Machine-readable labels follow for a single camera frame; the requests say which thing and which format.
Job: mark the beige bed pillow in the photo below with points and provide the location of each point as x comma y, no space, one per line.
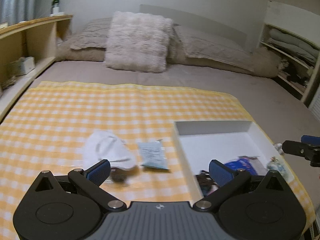
197,46
94,35

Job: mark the beige right bed pillow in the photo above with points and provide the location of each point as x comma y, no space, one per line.
197,46

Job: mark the folded grey blankets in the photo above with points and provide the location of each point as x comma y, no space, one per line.
293,45

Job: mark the green glass bottle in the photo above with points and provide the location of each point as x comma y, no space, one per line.
55,6

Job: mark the grey window curtain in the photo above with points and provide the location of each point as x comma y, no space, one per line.
16,11

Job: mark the wooden side shelf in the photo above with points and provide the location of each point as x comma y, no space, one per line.
36,38

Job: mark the white shallow box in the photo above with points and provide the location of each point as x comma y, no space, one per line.
199,142

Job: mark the light blue wipe packet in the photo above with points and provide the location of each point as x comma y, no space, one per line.
153,155

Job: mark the white right shelf unit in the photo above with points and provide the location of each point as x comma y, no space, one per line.
296,75

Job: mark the purple floral pouch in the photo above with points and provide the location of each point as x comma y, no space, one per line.
250,164

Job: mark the beige left bed pillow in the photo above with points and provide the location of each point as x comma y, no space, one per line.
94,35

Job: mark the grey bed sheet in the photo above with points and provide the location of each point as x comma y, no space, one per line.
277,112

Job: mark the beige rolled duvet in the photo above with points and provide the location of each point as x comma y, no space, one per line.
262,62

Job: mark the yellow checkered blanket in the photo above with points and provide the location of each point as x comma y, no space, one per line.
49,125

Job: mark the clear crinkly packet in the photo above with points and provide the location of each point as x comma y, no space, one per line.
276,164

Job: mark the tissue box on shelf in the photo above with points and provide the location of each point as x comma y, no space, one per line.
23,66

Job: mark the white fluffy pillow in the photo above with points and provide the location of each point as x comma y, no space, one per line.
138,42

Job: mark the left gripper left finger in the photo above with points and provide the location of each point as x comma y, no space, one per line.
88,184

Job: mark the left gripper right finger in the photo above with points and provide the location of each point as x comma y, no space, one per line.
230,182

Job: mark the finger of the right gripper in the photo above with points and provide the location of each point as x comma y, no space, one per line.
308,148

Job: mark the white face mask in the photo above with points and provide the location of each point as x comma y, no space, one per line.
105,145

